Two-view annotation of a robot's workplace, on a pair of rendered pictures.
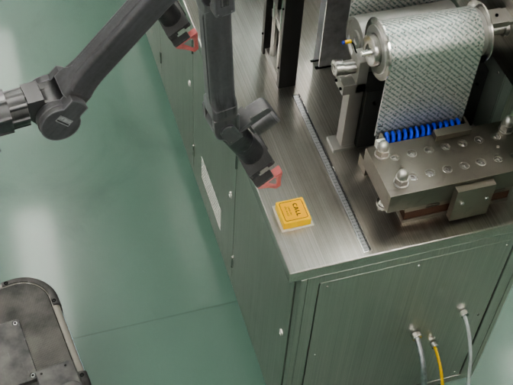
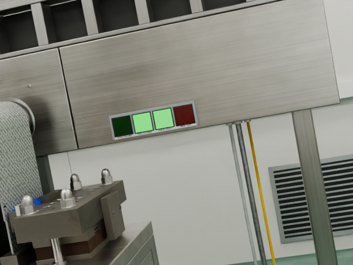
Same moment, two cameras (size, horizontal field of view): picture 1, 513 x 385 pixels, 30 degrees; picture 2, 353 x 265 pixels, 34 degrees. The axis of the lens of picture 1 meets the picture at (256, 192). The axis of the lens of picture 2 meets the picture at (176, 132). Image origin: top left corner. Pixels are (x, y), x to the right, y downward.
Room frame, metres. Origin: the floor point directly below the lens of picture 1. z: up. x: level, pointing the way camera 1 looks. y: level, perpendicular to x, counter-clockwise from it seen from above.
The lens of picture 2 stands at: (0.54, 0.69, 1.23)
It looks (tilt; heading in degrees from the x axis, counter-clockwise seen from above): 3 degrees down; 300
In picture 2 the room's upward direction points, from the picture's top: 11 degrees counter-clockwise
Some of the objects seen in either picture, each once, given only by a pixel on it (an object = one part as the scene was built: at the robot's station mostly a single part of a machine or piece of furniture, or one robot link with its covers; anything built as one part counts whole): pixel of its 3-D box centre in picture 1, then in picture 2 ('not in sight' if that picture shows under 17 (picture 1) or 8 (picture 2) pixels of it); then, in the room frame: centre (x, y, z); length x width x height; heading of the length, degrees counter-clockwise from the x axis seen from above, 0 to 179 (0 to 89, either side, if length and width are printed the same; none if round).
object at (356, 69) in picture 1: (346, 102); not in sight; (1.70, -0.21, 1.05); 0.06 x 0.05 x 0.31; 110
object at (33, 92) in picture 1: (45, 107); not in sight; (1.25, 0.40, 1.43); 0.10 x 0.05 x 0.09; 118
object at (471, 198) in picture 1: (471, 200); (113, 214); (1.48, -0.52, 0.96); 0.10 x 0.03 x 0.11; 110
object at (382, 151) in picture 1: (383, 147); (27, 204); (1.55, -0.29, 1.05); 0.04 x 0.04 x 0.04
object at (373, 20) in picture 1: (377, 49); not in sight; (1.68, -0.26, 1.25); 0.15 x 0.01 x 0.15; 20
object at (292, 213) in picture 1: (292, 213); not in sight; (1.45, -0.09, 0.91); 0.07 x 0.07 x 0.02; 20
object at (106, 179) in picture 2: not in sight; (106, 176); (1.58, -0.64, 1.05); 0.04 x 0.04 x 0.04
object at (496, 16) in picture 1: (498, 17); not in sight; (1.78, -0.54, 1.28); 0.06 x 0.05 x 0.02; 110
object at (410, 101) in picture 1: (425, 100); (18, 175); (1.66, -0.39, 1.11); 0.23 x 0.01 x 0.18; 110
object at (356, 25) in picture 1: (402, 31); not in sight; (1.83, -0.33, 1.17); 0.26 x 0.12 x 0.12; 110
